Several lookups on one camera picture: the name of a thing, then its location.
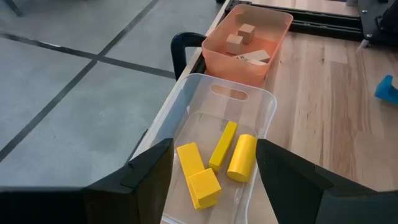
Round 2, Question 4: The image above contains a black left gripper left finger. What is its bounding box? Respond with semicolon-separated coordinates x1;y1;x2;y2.
0;138;174;224

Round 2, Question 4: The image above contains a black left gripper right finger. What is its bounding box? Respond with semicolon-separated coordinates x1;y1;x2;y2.
256;139;398;224

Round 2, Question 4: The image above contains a yellow wooden cylinder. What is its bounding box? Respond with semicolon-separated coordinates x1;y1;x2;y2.
226;134;258;183

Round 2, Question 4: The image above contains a yellow rectangular wooden block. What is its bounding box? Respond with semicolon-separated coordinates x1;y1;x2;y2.
176;142;218;210

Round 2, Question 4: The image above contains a small yellow wooden cube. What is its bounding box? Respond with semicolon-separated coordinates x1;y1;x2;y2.
188;167;222;207

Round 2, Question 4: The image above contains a thin yellow wooden bar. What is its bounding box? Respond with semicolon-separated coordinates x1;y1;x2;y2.
208;121;239;173

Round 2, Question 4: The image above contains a blue rectangular wooden block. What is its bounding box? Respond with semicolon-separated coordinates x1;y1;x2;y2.
374;74;398;105

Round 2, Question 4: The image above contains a long printed plain wooden block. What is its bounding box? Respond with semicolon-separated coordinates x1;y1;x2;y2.
234;49;271;65

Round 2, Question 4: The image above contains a plain wooden cube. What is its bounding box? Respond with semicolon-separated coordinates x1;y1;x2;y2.
225;34;244;55
238;23;256;44

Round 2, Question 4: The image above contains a clear plastic bin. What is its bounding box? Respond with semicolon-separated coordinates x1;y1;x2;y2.
152;73;277;224

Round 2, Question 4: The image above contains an orange translucent plastic bin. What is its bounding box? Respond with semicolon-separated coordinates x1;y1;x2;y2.
201;3;294;88

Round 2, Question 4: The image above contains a black table clamp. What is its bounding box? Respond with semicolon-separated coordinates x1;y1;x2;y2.
170;32;208;81

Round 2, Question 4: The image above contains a black aluminium frame rail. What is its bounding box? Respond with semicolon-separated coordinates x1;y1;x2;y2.
223;0;364;42

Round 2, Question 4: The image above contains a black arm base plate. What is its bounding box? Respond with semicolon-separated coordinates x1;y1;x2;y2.
357;0;398;46

